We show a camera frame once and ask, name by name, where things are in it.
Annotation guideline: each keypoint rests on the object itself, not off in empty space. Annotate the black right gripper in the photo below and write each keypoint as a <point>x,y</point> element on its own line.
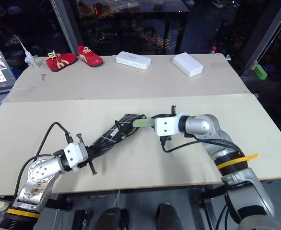
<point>165,139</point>

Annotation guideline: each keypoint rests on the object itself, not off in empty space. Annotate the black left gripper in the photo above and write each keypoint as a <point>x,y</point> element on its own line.
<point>91,165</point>

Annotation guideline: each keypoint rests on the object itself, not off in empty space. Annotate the black grid pouch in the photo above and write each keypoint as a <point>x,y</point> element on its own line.
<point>109,139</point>

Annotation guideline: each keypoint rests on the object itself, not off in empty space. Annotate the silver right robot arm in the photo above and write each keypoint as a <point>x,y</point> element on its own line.
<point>202,125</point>

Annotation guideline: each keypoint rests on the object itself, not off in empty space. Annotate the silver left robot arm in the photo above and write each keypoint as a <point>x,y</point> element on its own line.
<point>42,171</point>

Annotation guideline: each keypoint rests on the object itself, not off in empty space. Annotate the white rounded case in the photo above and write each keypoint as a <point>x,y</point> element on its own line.
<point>133,60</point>

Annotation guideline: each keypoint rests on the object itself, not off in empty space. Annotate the white rectangular box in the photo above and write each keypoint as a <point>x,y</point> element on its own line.
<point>188,64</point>

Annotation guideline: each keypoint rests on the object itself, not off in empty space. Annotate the dark rounded shape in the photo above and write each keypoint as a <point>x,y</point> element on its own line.
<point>111,219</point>
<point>168,215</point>

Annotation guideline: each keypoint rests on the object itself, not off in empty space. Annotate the small metal bolt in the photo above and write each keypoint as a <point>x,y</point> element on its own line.
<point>43,76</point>

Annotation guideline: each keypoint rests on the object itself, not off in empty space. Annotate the red slipper with yellow laces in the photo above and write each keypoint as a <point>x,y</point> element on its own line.
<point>61,61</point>
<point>90,57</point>

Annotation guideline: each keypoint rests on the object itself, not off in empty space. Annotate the red capped bottle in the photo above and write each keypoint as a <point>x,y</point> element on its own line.
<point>214,49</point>

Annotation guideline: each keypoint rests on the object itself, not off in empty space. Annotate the metal table clamp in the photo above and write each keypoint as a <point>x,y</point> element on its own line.
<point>228,57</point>

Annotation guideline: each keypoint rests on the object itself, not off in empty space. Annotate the yellow tape strip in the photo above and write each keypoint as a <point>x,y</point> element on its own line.
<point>250,157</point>

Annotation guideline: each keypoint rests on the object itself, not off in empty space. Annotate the white nozzle bottle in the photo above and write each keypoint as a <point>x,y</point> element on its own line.
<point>30,58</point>

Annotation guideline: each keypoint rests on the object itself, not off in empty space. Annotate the green block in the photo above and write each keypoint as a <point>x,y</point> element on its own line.
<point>260,72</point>

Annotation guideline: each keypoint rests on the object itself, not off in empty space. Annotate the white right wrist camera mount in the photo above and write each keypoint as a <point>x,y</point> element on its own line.
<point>165,127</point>

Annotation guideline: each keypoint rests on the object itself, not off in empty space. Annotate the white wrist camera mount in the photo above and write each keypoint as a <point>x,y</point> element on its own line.
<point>165,127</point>
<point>74,153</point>

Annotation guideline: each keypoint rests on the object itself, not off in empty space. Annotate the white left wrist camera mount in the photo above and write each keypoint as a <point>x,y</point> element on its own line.
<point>74,153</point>

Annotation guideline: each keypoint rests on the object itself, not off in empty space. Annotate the grey metal post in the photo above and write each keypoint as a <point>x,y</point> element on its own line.
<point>65,26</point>
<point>267,33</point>

